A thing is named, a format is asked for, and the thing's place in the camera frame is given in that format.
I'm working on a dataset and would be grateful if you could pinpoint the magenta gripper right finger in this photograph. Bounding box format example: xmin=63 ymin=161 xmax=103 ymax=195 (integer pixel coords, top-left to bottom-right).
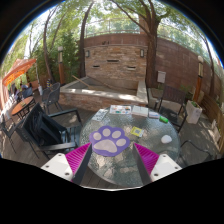
xmin=133 ymin=143 xmax=181 ymax=185

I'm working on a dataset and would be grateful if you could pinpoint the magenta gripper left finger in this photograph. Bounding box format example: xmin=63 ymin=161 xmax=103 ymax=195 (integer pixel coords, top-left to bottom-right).
xmin=42 ymin=143 xmax=92 ymax=185

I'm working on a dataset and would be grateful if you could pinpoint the white computer mouse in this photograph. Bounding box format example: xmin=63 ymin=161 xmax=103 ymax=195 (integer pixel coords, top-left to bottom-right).
xmin=161 ymin=135 xmax=172 ymax=144

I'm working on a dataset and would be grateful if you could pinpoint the yellow sticker card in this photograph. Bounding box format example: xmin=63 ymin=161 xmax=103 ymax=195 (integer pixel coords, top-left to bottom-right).
xmin=131 ymin=127 xmax=144 ymax=137

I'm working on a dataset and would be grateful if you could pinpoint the round glass patio table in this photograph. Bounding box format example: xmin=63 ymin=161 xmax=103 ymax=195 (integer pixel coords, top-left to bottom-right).
xmin=80 ymin=108 xmax=180 ymax=187

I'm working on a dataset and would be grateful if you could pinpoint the black metal chair left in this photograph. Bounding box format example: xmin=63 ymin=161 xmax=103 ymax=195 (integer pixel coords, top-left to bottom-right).
xmin=21 ymin=103 xmax=82 ymax=158

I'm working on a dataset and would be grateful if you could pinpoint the black metal chair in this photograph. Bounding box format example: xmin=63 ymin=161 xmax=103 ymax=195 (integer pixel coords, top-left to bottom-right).
xmin=21 ymin=103 xmax=82 ymax=158
xmin=154 ymin=85 xmax=188 ymax=132

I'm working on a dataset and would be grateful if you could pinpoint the purple paw print mousepad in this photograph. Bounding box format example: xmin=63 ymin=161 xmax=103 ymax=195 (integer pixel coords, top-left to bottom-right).
xmin=89 ymin=126 xmax=130 ymax=157

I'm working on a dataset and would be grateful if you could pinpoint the green small box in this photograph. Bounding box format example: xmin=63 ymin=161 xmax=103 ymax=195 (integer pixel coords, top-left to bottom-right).
xmin=159 ymin=116 xmax=168 ymax=123

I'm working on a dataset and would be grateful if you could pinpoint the small white box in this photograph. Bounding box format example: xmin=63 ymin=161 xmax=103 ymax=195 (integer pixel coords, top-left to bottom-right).
xmin=149 ymin=111 xmax=160 ymax=119

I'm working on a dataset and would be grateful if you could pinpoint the white book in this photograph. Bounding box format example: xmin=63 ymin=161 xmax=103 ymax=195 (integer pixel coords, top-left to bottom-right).
xmin=132 ymin=105 xmax=148 ymax=117

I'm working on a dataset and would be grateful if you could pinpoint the grey patterned booklet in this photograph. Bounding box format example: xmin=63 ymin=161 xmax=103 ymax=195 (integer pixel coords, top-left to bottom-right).
xmin=92 ymin=109 xmax=107 ymax=121

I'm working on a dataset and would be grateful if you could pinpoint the black metal chair back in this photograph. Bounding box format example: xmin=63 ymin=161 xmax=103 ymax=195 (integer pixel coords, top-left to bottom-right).
xmin=154 ymin=85 xmax=188 ymax=132

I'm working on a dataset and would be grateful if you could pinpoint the colourful picture book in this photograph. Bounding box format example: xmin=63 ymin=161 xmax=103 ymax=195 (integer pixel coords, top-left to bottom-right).
xmin=110 ymin=105 xmax=131 ymax=115

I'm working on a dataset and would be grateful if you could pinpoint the white square planter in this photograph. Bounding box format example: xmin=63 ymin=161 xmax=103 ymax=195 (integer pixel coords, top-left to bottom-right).
xmin=186 ymin=101 xmax=202 ymax=124

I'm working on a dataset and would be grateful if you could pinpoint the grey mesh chair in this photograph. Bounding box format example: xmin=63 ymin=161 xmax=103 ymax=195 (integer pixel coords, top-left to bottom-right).
xmin=42 ymin=82 xmax=62 ymax=113

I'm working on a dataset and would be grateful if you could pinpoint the round wooden cafe table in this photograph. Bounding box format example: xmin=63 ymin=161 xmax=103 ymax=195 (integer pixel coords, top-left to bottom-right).
xmin=11 ymin=96 xmax=35 ymax=119

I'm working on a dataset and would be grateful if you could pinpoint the orange patio umbrella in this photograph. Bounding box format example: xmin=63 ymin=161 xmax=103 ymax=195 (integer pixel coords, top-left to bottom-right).
xmin=2 ymin=58 xmax=36 ymax=86

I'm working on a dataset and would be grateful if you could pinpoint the wooden lamp post left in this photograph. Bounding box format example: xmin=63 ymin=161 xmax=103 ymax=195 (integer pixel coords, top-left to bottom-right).
xmin=58 ymin=46 xmax=65 ymax=85

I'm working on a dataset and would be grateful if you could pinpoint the wooden lamp post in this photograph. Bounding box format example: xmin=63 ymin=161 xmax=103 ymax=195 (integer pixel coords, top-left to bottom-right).
xmin=58 ymin=46 xmax=65 ymax=85
xmin=194 ymin=55 xmax=204 ymax=102

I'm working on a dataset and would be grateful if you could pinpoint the wooden lamp post right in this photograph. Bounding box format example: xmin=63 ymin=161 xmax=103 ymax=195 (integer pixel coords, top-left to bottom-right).
xmin=194 ymin=55 xmax=204 ymax=102

